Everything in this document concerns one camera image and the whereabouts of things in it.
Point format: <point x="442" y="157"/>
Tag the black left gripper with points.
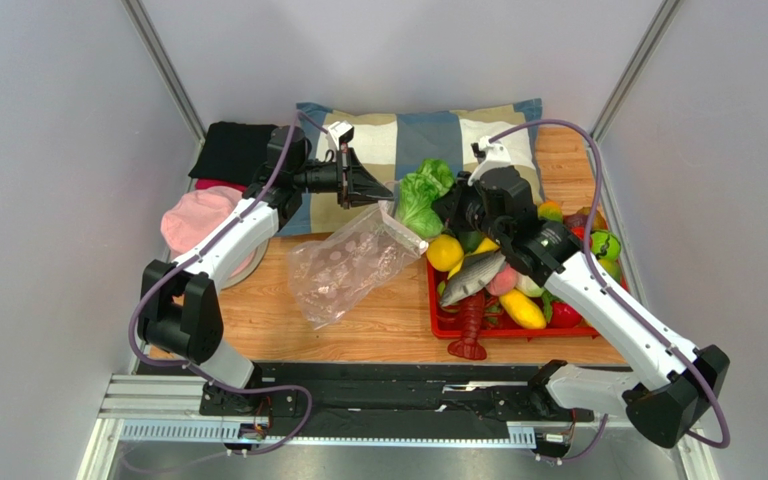
<point x="359" y="187"/>

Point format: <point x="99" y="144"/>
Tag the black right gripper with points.
<point x="459" y="205"/>

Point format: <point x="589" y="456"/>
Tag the green toy lettuce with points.
<point x="416" y="193"/>

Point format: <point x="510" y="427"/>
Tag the clear zip top bag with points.
<point x="328" y="278"/>

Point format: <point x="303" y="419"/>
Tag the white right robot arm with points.
<point x="672" y="382"/>

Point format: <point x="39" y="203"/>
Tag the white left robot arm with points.
<point x="179" y="309"/>

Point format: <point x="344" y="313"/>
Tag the yellow toy lemon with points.
<point x="444" y="253"/>

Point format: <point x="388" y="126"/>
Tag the blue beige checked pillow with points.
<point x="392" y="145"/>

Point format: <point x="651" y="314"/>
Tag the yellow toy banana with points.
<point x="486" y="245"/>

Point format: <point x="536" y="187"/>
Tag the grey toy fish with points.
<point x="476" y="273"/>

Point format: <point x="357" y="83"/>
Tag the pink toy peach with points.
<point x="503" y="282"/>

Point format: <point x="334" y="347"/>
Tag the red toy lobster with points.
<point x="470" y="314"/>

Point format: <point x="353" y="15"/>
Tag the red plastic tray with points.
<point x="563" y="320"/>

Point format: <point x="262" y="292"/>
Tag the yellow toy corn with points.
<point x="523" y="311"/>

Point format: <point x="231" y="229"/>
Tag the black folded cloth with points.
<point x="232" y="152"/>

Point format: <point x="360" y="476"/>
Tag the green toy watermelon ball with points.
<point x="605" y="245"/>

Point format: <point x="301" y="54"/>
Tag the pink bucket hat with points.
<point x="201" y="226"/>

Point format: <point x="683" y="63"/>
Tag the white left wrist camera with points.
<point x="339" y="135"/>

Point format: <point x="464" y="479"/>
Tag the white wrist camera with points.
<point x="490" y="155"/>
<point x="339" y="135"/>

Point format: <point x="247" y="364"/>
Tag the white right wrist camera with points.
<point x="490" y="155"/>

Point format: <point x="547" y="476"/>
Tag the black mounting rail base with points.
<point x="394" y="401"/>

